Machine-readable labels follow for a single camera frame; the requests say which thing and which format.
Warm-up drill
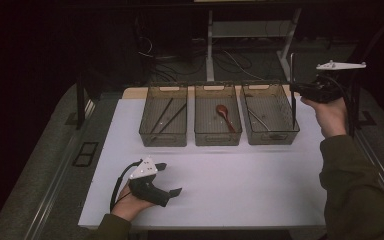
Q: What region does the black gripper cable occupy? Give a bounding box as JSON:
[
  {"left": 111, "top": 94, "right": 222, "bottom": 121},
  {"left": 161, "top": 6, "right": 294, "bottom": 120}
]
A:
[
  {"left": 109, "top": 159, "right": 144, "bottom": 213},
  {"left": 326, "top": 74, "right": 357, "bottom": 136}
]

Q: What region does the black chopstick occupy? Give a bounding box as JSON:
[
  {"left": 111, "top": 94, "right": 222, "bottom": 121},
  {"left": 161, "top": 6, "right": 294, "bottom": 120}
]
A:
[
  {"left": 159, "top": 102, "right": 188, "bottom": 135},
  {"left": 150, "top": 98, "right": 174, "bottom": 134}
]

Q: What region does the white table sheet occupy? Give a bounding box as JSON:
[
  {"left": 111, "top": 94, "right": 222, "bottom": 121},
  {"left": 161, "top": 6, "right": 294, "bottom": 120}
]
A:
[{"left": 78, "top": 94, "right": 328, "bottom": 231}]

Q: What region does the bundle of floor cables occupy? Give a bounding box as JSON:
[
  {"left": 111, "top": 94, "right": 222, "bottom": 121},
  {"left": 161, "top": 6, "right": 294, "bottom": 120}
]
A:
[{"left": 134, "top": 19, "right": 264, "bottom": 84}]

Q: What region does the smoky transparent plastic bin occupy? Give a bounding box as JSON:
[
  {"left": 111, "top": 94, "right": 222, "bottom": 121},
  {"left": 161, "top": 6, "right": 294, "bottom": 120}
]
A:
[
  {"left": 239, "top": 81, "right": 301, "bottom": 146},
  {"left": 138, "top": 83, "right": 189, "bottom": 148},
  {"left": 193, "top": 82, "right": 243, "bottom": 147}
]

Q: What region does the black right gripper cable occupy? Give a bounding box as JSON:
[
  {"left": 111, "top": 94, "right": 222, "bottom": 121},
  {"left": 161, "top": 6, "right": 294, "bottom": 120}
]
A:
[{"left": 326, "top": 74, "right": 357, "bottom": 136}]

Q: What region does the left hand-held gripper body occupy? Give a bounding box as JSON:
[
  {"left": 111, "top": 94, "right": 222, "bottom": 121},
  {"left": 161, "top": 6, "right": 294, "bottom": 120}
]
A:
[{"left": 127, "top": 156, "right": 172, "bottom": 208}]

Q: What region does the metal table knife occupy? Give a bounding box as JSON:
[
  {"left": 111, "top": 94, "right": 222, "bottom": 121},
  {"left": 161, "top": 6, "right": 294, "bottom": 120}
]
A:
[{"left": 289, "top": 52, "right": 298, "bottom": 130}]

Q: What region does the brown wooden spoon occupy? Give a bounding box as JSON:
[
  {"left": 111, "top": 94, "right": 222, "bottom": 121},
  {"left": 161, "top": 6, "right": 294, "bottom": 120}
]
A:
[{"left": 215, "top": 104, "right": 237, "bottom": 134}]

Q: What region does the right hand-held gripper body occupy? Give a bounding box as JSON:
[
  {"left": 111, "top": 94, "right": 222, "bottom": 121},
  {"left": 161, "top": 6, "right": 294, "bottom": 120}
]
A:
[{"left": 298, "top": 59, "right": 368, "bottom": 104}]

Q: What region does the white metal stand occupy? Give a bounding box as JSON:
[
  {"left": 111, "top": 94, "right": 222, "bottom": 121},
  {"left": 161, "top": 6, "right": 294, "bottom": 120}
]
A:
[{"left": 205, "top": 8, "right": 303, "bottom": 84}]

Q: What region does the metal fork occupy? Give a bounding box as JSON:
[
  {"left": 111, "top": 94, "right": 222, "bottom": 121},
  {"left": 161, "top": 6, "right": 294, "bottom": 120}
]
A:
[{"left": 247, "top": 107, "right": 272, "bottom": 132}]

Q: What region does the person's left hand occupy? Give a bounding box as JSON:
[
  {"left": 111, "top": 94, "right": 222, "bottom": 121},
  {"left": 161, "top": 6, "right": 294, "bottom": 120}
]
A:
[{"left": 110, "top": 184, "right": 155, "bottom": 223}]

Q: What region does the black upright metal stand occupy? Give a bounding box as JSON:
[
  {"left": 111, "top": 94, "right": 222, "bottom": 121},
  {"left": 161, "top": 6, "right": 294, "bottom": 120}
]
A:
[{"left": 348, "top": 71, "right": 378, "bottom": 129}]

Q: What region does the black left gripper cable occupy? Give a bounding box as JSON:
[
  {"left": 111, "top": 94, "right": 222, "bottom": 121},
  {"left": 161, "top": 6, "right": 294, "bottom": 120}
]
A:
[{"left": 109, "top": 159, "right": 144, "bottom": 213}]

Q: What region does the black slanted metal stand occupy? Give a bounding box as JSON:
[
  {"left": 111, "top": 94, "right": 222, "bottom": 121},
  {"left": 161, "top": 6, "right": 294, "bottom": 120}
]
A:
[{"left": 303, "top": 9, "right": 384, "bottom": 98}]

